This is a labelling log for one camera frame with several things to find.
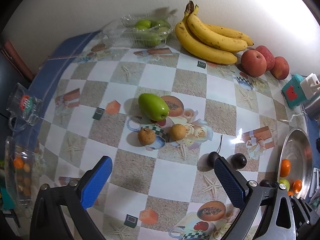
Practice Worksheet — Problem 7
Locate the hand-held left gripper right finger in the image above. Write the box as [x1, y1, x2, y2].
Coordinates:
[214, 156, 298, 240]

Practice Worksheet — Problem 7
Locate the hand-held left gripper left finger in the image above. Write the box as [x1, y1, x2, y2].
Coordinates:
[29, 156, 113, 240]

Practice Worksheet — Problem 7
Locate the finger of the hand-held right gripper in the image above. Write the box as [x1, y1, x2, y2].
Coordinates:
[290, 195, 320, 240]

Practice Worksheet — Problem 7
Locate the dark plum with stem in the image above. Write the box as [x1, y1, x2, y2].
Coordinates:
[207, 134, 224, 168]

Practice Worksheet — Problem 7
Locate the large orange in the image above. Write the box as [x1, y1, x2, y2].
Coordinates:
[279, 159, 292, 178]

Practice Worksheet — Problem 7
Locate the stainless steel basin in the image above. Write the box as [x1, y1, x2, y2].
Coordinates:
[276, 128, 314, 200]

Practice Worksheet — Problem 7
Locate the brown longan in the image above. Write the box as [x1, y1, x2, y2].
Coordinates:
[138, 128, 156, 146]
[169, 124, 187, 141]

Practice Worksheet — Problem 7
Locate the green mango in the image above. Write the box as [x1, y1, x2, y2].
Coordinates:
[138, 93, 170, 121]

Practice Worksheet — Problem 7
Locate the clear box of small fruit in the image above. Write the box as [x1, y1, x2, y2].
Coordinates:
[4, 136, 40, 205]

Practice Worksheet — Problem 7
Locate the glass mug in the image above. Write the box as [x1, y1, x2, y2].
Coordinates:
[6, 82, 43, 132]

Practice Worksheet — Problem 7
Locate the teal plastic box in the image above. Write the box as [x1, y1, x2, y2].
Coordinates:
[282, 74, 309, 109]

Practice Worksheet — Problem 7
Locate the red apple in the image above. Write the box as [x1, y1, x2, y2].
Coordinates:
[270, 56, 290, 80]
[255, 45, 275, 71]
[240, 50, 267, 77]

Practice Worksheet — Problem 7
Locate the checkered printed tablecloth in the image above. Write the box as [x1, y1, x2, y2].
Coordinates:
[5, 30, 320, 240]

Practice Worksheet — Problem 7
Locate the clear plastic clamshell box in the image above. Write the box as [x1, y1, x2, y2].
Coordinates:
[102, 14, 174, 48]

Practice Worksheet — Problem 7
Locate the pile of green jujubes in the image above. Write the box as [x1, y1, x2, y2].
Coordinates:
[132, 19, 172, 48]

